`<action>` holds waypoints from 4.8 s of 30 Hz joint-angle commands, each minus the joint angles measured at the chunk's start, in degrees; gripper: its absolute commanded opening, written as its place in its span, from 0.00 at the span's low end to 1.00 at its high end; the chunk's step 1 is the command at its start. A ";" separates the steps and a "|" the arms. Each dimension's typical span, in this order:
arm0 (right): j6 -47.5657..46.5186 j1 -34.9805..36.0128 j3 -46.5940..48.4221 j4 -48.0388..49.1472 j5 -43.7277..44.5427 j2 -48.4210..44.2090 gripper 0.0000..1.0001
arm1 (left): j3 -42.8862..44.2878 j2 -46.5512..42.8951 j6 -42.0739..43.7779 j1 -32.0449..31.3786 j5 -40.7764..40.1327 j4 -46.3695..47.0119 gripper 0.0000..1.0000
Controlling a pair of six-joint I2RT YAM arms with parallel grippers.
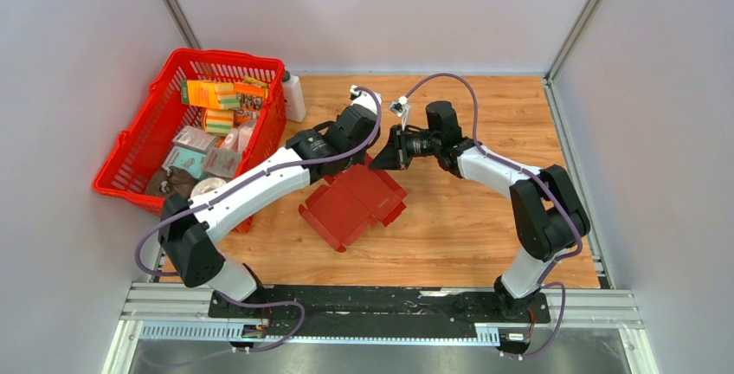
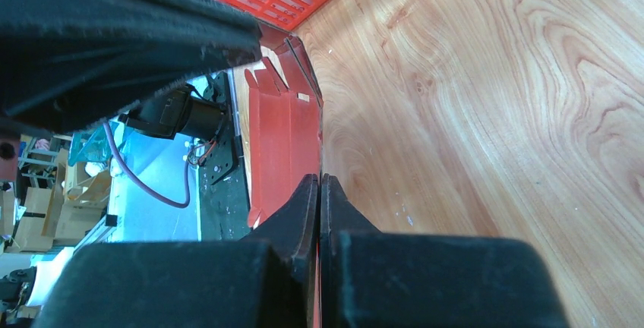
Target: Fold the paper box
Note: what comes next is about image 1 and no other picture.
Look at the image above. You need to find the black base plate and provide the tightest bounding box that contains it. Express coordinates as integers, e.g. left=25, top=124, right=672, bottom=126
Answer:
left=208, top=285, right=551, bottom=339

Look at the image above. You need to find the orange snack packet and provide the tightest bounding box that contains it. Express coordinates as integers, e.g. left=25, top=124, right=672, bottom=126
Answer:
left=235, top=76, right=269, bottom=125

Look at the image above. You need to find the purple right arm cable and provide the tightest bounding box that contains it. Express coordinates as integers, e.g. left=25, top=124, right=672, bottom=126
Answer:
left=401, top=72, right=583, bottom=359

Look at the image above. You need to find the red plastic basket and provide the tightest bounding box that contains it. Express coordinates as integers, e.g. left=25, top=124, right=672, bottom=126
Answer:
left=93, top=48, right=287, bottom=216

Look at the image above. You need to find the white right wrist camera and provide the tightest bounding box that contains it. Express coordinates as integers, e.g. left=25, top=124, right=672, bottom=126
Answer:
left=389, top=96, right=411, bottom=130

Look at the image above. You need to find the orange green box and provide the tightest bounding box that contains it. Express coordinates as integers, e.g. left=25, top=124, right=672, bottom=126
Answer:
left=180, top=80, right=241, bottom=110

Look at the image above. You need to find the right aluminium frame post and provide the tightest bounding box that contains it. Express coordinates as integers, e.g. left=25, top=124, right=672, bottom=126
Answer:
left=544, top=0, right=602, bottom=84

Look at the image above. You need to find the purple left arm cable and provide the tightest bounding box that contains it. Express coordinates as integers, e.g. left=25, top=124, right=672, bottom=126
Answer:
left=134, top=85, right=383, bottom=355

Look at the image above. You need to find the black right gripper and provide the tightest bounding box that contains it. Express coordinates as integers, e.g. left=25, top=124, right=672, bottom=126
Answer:
left=369, top=124, right=441, bottom=171

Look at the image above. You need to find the brown bag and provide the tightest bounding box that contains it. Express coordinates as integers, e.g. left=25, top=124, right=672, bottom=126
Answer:
left=145, top=166, right=198, bottom=199

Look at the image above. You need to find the teal white packet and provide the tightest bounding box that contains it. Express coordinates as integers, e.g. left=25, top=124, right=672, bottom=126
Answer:
left=162, top=145, right=207, bottom=180

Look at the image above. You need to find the pink white box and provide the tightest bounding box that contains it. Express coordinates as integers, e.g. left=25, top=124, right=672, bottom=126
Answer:
left=171, top=126, right=220, bottom=153

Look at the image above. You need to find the yellow green sponge pack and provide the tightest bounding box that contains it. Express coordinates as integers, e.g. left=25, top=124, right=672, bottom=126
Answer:
left=202, top=108, right=235, bottom=135

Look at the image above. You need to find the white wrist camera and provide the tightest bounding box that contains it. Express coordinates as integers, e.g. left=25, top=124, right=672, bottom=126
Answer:
left=350, top=85, right=382, bottom=115
left=389, top=96, right=411, bottom=130

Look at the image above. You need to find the white plastic bottle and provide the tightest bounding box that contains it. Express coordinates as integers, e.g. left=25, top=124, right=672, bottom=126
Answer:
left=281, top=71, right=306, bottom=123

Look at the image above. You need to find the white tape roll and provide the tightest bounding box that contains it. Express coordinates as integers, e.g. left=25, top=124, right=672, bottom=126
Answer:
left=190, top=177, right=229, bottom=198

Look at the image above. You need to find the red paper box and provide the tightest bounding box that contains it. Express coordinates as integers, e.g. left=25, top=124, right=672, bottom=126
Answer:
left=299, top=156, right=408, bottom=253

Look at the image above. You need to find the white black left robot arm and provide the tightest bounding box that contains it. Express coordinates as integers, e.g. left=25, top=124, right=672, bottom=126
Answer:
left=155, top=103, right=382, bottom=318

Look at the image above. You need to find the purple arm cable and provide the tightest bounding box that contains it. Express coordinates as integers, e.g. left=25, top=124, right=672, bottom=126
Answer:
left=401, top=72, right=583, bottom=359
left=134, top=85, right=383, bottom=355

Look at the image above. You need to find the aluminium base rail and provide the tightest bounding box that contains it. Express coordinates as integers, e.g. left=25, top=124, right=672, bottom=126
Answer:
left=103, top=283, right=658, bottom=373

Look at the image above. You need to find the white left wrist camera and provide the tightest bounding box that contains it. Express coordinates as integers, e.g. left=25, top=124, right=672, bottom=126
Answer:
left=350, top=85, right=382, bottom=115

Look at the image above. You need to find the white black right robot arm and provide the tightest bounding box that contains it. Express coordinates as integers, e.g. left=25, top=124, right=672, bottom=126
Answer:
left=370, top=97, right=591, bottom=321

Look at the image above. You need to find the pink grey packet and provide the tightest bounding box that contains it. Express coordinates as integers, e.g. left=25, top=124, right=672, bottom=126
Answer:
left=203, top=147, right=241, bottom=179

